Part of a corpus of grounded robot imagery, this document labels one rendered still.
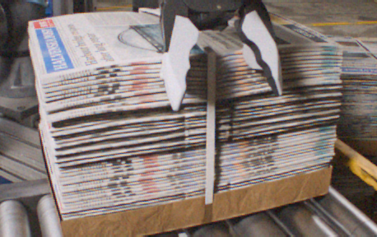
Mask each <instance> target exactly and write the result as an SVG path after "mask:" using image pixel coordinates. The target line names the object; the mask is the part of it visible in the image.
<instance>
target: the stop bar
mask: <svg viewBox="0 0 377 237"><path fill-rule="evenodd" d="M333 147H334V154H335V155H334V156H333V158H334V159H335V160H338V161H339V162H340V163H342V164H343V165H344V166H345V167H346V168H348V169H349V170H350V171H352V172H353V173H354V174H355V175H357V176H359V177H360V178H361V179H362V180H364V181H365V182H367V183H368V184H369V185H370V186H371V187H372V188H374V189H375V190H376V191H377V166H376V165H373V164H372V163H371V162H370V161H369V160H367V159H366V158H364V157H362V156H361V155H360V154H358V153H357V152H356V151H354V150H353V149H351V148H350V147H349V146H348V145H346V144H345V143H343V142H342V141H340V140H339V139H337V140H336V141H335V143H334V146H333Z"/></svg>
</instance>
